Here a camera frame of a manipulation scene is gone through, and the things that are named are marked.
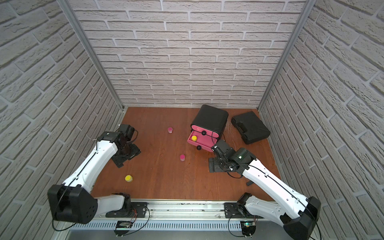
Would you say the pink top drawer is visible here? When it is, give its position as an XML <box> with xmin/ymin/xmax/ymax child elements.
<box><xmin>191</xmin><ymin>125</ymin><xmax>221</xmax><ymax>139</ymax></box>

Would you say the black drawer cabinet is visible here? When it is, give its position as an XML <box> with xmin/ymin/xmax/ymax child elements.
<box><xmin>191</xmin><ymin>105</ymin><xmax>229</xmax><ymax>137</ymax></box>

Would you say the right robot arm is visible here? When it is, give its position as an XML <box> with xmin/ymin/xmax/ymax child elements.
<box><xmin>209</xmin><ymin>140</ymin><xmax>321</xmax><ymax>240</ymax></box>

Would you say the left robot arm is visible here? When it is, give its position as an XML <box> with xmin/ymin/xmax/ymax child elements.
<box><xmin>48</xmin><ymin>124</ymin><xmax>141</xmax><ymax>224</ymax></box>

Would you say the black plastic tool case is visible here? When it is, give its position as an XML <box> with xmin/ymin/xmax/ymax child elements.
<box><xmin>231</xmin><ymin>112</ymin><xmax>271</xmax><ymax>145</ymax></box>

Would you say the right controller box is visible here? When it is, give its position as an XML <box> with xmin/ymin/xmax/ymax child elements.
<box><xmin>240</xmin><ymin>221</ymin><xmax>256</xmax><ymax>237</ymax></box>

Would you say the controller box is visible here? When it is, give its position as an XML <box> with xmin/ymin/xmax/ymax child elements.
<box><xmin>114</xmin><ymin>221</ymin><xmax>134</xmax><ymax>237</ymax></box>
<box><xmin>240</xmin><ymin>221</ymin><xmax>256</xmax><ymax>237</ymax></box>

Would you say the left controller box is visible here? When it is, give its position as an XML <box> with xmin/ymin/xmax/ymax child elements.
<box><xmin>114</xmin><ymin>221</ymin><xmax>134</xmax><ymax>237</ymax></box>

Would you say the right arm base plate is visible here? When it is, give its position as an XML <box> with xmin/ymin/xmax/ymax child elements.
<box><xmin>224</xmin><ymin>202</ymin><xmax>263</xmax><ymax>219</ymax></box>

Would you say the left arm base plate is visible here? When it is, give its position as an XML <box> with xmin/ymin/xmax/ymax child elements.
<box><xmin>106</xmin><ymin>202</ymin><xmax>148</xmax><ymax>218</ymax></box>

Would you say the aluminium front rail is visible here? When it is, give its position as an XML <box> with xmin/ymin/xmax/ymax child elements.
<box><xmin>78</xmin><ymin>196</ymin><xmax>293</xmax><ymax>224</ymax></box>

